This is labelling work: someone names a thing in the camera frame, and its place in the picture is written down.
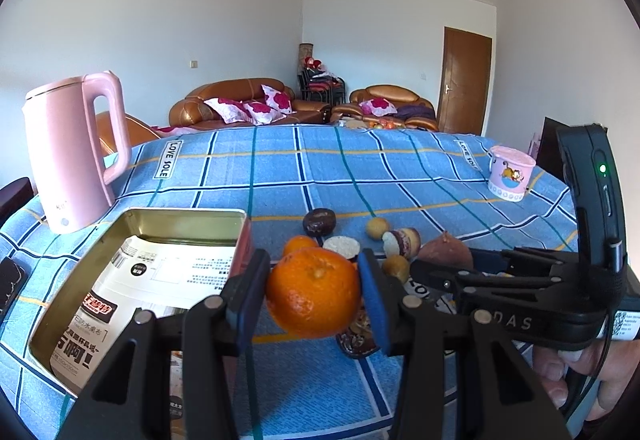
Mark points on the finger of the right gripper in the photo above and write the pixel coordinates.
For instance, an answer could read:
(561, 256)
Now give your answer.
(503, 259)
(480, 280)

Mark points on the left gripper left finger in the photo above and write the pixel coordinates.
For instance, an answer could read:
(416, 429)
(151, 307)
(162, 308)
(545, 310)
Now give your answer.
(127, 397)

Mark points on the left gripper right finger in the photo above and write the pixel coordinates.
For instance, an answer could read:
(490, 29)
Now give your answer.
(498, 394)

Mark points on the large purple passion fruit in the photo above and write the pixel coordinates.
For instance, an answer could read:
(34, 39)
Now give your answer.
(447, 251)

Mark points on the orange mandarin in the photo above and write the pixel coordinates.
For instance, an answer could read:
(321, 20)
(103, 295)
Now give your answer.
(313, 293)

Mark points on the dark wrinkled mangosteen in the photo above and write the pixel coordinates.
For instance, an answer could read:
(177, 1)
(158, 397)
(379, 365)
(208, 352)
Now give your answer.
(357, 334)

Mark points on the person's right hand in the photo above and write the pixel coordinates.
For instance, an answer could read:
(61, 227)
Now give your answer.
(619, 367)

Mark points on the pink cartoon cup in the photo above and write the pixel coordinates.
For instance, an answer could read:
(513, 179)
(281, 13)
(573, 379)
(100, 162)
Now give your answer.
(509, 172)

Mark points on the small yellow-brown longan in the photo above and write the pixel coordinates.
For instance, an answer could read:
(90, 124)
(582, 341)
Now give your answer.
(377, 227)

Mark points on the printed paper leaflet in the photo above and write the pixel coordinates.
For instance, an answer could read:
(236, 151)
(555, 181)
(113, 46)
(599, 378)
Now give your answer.
(164, 278)

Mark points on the pink metal tin box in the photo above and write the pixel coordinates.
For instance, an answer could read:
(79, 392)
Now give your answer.
(155, 224)

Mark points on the black smartphone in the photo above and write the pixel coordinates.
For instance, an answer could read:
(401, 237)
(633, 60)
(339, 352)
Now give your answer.
(12, 279)

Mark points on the brown leather armchair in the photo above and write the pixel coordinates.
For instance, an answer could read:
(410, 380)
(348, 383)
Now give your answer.
(413, 111)

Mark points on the floral pillow on armchair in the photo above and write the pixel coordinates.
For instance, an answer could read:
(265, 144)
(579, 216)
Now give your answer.
(378, 107)

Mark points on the brown wooden door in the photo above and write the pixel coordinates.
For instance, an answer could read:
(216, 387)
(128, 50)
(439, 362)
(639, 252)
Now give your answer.
(464, 88)

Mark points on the dark purple stool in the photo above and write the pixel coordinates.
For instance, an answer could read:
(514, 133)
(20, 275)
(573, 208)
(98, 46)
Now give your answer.
(13, 196)

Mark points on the stacked red black chairs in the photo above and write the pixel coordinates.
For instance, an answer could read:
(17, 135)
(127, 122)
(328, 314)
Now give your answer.
(321, 86)

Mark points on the white red floral pillow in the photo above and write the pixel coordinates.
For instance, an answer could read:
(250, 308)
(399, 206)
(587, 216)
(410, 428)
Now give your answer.
(231, 111)

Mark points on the pink electric kettle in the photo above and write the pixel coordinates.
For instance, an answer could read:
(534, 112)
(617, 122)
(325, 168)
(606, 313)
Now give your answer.
(64, 148)

